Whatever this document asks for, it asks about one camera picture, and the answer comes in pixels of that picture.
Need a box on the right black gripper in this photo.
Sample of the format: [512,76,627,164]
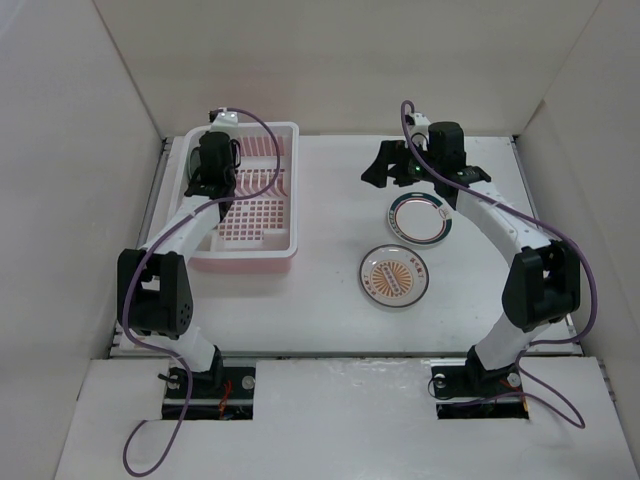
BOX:
[360,138,441,188]

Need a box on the small blue patterned plate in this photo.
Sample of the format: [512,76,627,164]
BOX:
[185,148,200,181]

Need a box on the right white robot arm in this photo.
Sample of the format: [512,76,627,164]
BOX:
[361,113,581,394]

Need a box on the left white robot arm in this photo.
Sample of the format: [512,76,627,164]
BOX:
[117,132,239,397]

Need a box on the pink white dish rack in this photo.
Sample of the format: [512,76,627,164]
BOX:
[189,122,299,274]

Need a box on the green red rimmed plate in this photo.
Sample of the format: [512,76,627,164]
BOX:
[387,192,453,247]

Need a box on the near orange sunburst plate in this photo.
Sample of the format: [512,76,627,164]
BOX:
[358,244,430,309]

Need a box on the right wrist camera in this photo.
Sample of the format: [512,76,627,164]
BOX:
[405,112,431,150]

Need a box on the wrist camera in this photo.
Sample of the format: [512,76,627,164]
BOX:
[209,108,239,137]
[405,112,431,150]

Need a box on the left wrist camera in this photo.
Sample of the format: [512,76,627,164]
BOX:
[209,108,239,137]

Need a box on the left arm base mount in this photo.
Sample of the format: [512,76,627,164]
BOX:
[158,358,257,421]

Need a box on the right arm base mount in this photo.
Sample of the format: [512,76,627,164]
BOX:
[428,347,529,420]

